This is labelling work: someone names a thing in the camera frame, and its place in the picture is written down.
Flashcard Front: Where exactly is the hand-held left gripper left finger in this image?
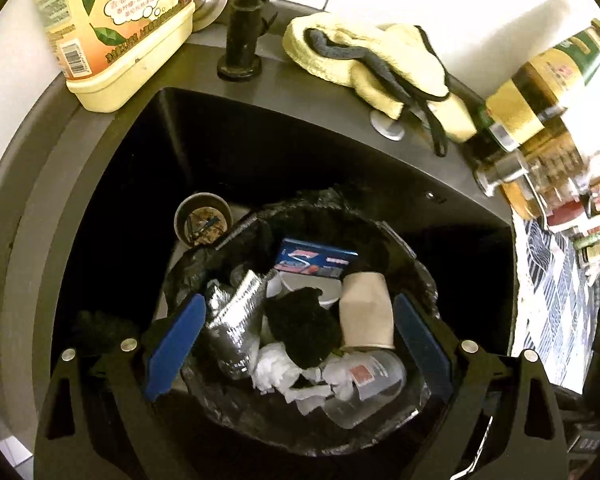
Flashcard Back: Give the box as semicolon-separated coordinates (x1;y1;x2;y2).
32;292;208;480

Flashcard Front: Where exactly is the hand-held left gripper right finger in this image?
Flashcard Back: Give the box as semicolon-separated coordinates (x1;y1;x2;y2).
392;292;569;480

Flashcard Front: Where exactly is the clear plastic cup red print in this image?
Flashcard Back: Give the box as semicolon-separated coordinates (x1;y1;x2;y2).
322;350;409;429

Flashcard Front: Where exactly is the brown paper cup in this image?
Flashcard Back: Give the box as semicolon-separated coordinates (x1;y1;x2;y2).
339;270;397;351

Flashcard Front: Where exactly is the silver foil bag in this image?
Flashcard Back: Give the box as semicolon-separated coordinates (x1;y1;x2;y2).
205;270;269;382

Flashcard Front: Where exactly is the small white tissue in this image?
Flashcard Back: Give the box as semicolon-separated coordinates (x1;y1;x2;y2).
252;342;304;394

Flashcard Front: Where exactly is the black cloth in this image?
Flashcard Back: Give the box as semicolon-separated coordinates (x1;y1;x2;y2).
264;287;343;369

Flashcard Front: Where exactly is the small blue box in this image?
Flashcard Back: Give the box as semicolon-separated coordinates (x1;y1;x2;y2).
275;238;361;281

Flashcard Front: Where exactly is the bin with black liner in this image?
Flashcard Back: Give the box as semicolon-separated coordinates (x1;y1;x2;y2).
160;187;444;457

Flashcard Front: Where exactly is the blue white patterned tablecloth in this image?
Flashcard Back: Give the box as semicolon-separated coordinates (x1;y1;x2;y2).
511;210;600;396

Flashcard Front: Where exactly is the sink drain strainer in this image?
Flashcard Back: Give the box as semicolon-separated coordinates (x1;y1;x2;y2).
174;192;234;249

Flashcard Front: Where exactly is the dark sauce jug red label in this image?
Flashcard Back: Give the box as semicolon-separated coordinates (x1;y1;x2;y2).
546;196;595;234

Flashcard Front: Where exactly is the large cooking oil jug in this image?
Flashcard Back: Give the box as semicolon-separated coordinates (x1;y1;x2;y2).
500;110;600;222

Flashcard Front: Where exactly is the dark grey kitchen sink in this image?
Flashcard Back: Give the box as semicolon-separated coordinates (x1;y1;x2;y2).
0;25;527;480

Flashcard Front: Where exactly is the dark bottle with yellow label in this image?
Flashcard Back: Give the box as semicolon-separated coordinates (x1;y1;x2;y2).
472;18;600;154

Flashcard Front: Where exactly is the yellow cloth with grey trim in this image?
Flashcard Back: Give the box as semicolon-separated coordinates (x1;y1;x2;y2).
282;12;479;157

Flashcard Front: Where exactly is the yellow dish soap bottle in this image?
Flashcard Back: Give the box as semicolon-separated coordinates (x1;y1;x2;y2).
30;0;197;114

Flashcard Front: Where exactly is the black faucet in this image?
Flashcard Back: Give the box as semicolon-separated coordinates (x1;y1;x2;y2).
216;0;286;81

